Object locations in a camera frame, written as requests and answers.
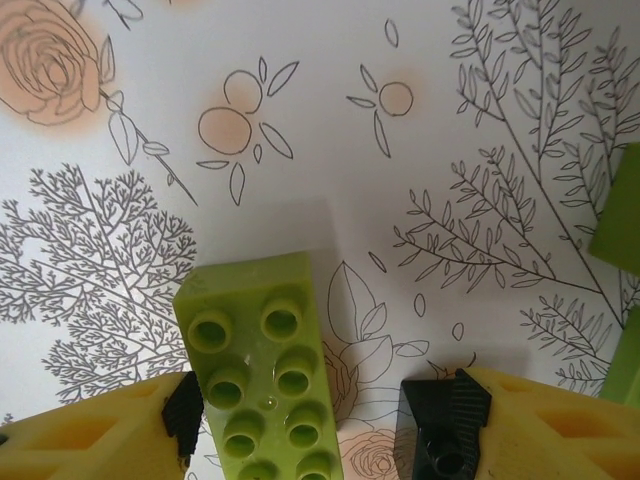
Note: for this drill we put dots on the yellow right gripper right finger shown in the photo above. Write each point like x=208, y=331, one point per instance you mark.
x=560, y=440

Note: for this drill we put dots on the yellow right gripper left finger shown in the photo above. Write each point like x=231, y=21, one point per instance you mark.
x=90, y=440

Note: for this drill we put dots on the lime green square lego brick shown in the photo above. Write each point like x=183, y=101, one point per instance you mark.
x=620, y=215

